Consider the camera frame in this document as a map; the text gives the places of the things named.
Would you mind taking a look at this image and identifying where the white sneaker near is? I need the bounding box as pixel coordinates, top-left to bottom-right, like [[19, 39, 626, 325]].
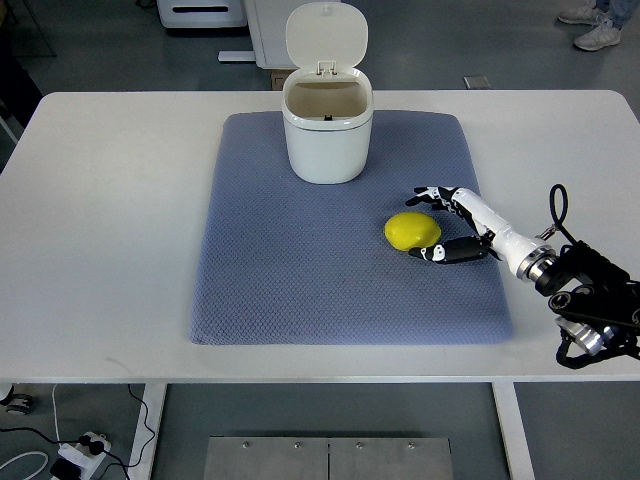
[[573, 20, 621, 52]]

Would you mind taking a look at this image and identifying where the yellow lemon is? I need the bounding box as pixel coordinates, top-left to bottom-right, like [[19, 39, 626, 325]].
[[384, 212, 442, 251]]

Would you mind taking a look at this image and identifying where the grey floor socket plate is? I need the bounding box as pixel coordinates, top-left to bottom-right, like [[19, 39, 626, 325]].
[[463, 75, 491, 90]]

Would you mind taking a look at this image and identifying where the white sneaker far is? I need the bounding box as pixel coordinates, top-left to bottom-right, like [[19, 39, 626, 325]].
[[557, 3, 602, 26]]

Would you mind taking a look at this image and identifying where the caster wheel bottom left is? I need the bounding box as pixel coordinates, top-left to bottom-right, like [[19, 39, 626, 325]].
[[0, 383, 33, 415]]

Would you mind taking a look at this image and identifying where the white appliance with slot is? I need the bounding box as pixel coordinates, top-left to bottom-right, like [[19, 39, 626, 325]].
[[156, 0, 248, 29]]

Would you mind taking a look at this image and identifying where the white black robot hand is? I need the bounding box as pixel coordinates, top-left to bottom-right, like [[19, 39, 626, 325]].
[[406, 187, 556, 281]]

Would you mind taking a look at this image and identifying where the white table leg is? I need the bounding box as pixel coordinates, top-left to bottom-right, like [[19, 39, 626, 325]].
[[492, 381, 535, 480], [128, 383, 167, 480]]

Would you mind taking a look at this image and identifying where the white cabinet base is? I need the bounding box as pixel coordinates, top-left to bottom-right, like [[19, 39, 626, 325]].
[[218, 0, 311, 70]]

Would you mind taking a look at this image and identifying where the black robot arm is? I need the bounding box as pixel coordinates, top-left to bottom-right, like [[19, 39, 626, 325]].
[[522, 184, 639, 370]]

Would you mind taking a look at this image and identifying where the white cable on floor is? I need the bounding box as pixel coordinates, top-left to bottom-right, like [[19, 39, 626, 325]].
[[0, 384, 64, 480]]

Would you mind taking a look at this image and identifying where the brown cardboard box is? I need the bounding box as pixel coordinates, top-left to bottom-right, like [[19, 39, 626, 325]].
[[270, 70, 293, 91]]

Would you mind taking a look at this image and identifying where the grey metal floor plate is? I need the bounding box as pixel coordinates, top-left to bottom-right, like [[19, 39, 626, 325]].
[[204, 436, 454, 479]]

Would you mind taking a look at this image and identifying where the white table right leg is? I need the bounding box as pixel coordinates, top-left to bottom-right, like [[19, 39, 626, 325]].
[[492, 381, 535, 480]]

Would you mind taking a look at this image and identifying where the white sneaker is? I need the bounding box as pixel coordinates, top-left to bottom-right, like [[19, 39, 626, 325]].
[[573, 20, 621, 52], [557, 3, 602, 26]]

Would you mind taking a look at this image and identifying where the white table left leg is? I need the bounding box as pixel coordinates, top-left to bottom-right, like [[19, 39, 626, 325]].
[[128, 383, 167, 480]]

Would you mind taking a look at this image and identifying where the white power strip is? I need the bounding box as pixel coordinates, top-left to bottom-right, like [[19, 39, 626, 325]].
[[52, 431, 111, 479]]

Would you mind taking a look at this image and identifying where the blue textured mat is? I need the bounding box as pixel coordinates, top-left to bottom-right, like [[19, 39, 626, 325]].
[[189, 110, 513, 345]]

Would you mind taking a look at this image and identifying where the white trash can open lid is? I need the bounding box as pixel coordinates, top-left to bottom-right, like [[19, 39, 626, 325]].
[[282, 2, 374, 184]]

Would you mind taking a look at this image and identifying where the black cable on floor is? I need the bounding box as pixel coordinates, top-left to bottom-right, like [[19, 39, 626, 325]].
[[0, 383, 157, 480]]

